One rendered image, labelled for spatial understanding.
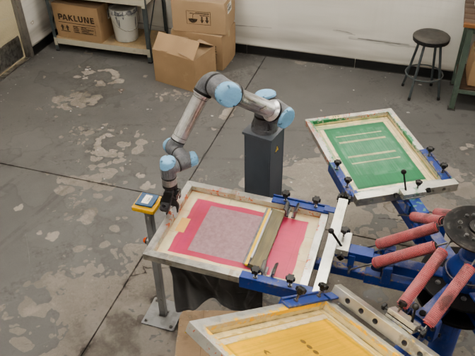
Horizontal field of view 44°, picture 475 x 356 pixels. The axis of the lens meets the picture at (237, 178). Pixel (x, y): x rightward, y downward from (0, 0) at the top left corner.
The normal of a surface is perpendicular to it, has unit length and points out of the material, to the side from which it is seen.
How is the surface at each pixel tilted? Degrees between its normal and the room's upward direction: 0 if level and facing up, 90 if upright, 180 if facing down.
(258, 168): 90
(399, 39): 90
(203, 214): 1
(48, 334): 0
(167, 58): 90
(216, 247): 1
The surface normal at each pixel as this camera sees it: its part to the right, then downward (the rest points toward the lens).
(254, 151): -0.51, 0.54
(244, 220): 0.00, -0.78
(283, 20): -0.31, 0.59
